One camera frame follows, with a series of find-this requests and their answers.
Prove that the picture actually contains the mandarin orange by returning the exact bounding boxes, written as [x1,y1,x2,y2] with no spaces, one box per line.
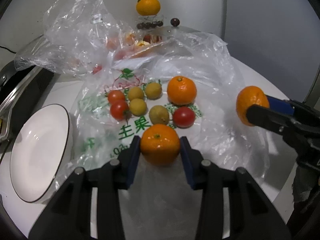
[236,86,270,126]
[167,76,197,106]
[140,124,180,166]

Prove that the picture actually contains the red cherry tomato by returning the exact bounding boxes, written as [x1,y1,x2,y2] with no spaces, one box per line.
[172,107,196,128]
[110,100,129,121]
[107,90,126,105]

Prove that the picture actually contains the yellow longan fruit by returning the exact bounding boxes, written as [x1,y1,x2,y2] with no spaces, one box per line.
[128,87,144,101]
[129,98,147,116]
[149,105,170,125]
[145,82,162,100]

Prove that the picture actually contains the red cherry tomato back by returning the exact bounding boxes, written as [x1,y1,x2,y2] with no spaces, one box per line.
[107,90,126,105]

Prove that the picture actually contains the printed flat plastic bag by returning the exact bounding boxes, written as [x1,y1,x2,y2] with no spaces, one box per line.
[54,33,269,188]

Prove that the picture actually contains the grey refrigerator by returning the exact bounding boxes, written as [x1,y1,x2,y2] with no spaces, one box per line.
[225,0,319,106]

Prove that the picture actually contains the white plate black rim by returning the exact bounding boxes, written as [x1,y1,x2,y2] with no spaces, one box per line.
[10,104,73,203]

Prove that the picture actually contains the steel induction cooker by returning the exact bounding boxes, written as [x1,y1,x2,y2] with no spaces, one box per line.
[1,66,54,142]

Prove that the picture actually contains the orange peel pieces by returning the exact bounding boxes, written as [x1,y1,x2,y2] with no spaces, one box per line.
[125,33,163,56]

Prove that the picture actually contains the clear crumpled plastic bag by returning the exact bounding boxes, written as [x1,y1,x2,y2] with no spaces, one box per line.
[14,0,162,77]

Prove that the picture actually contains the clear box of dark fruit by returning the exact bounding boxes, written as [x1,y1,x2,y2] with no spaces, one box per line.
[136,14,164,30]

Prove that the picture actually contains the large orange with leaf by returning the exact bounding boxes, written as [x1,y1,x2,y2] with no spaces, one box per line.
[136,0,161,16]

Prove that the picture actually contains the black wok with wooden handle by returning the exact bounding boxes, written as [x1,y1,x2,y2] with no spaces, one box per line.
[0,61,17,86]

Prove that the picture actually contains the black cooker power cable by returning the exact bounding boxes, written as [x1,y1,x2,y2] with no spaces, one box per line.
[0,45,17,55]

